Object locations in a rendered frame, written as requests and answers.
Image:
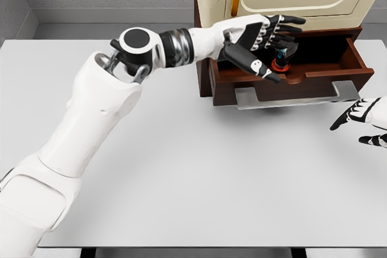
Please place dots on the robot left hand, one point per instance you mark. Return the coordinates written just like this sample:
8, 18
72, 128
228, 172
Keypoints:
242, 33

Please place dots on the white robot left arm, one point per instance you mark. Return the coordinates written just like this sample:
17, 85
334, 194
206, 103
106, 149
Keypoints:
90, 125

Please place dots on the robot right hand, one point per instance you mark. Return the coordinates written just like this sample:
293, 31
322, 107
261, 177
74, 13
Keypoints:
373, 110

